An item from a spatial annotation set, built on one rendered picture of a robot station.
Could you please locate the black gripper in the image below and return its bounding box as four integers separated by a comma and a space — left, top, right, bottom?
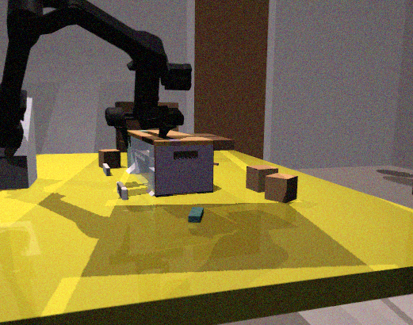
105, 88, 184, 148

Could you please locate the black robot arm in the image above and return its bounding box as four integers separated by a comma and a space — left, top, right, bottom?
0, 0, 192, 147

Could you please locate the small light blue block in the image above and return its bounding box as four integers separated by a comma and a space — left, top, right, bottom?
188, 207, 204, 223

